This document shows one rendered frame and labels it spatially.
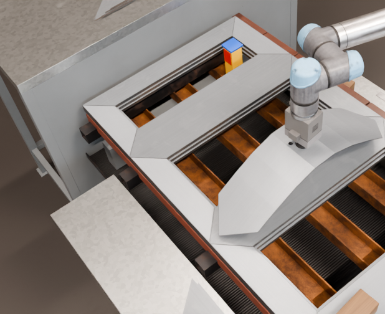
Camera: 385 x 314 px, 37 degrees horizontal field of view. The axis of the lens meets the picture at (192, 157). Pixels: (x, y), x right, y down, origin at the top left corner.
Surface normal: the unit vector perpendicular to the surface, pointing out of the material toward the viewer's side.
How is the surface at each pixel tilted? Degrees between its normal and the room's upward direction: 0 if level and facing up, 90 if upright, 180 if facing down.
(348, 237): 0
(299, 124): 90
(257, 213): 31
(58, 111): 90
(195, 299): 0
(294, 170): 18
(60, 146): 90
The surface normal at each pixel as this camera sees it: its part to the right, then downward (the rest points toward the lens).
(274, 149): -0.36, -0.43
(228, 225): -0.52, -0.25
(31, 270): -0.12, -0.62
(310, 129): 0.68, 0.51
